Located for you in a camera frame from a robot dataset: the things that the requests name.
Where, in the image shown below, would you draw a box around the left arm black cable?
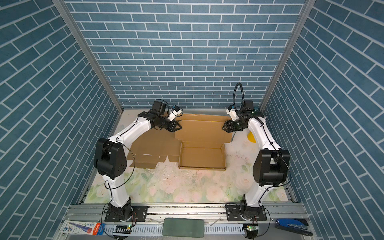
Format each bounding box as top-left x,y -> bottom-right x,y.
101,140 -> 136,217

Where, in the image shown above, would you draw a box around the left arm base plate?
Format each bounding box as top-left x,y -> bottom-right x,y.
103,204 -> 149,223

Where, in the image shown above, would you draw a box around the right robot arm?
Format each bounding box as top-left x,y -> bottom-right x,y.
223,110 -> 291,220

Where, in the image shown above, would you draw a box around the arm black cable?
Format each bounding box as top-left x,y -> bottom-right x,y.
101,140 -> 136,217
232,82 -> 244,112

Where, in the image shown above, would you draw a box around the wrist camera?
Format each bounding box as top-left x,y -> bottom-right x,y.
153,99 -> 184,122
226,100 -> 255,121

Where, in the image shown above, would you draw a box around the green rectangular pad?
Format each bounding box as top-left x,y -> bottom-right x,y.
162,218 -> 205,238

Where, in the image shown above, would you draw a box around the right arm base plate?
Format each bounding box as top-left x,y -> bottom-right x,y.
225,203 -> 267,222

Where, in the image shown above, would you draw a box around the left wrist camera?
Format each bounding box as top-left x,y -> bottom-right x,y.
153,99 -> 184,122

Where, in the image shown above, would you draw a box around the blue black pliers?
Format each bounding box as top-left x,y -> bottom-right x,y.
275,219 -> 313,236

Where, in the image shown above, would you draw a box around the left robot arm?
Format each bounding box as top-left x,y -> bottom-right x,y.
94,107 -> 183,222

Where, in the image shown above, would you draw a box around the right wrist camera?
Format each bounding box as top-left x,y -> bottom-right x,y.
226,100 -> 255,121

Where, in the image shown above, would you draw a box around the aluminium front rail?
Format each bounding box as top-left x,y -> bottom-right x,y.
54,202 -> 316,240

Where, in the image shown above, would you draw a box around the yellow pencil cup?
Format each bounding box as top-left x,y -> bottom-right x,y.
247,132 -> 257,143

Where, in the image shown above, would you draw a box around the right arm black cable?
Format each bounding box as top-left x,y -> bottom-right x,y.
232,82 -> 244,112

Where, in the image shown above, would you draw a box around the brown cardboard box sheet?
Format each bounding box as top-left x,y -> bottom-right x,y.
175,114 -> 232,171

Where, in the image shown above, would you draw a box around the white printed package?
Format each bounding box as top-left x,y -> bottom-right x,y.
59,221 -> 105,236

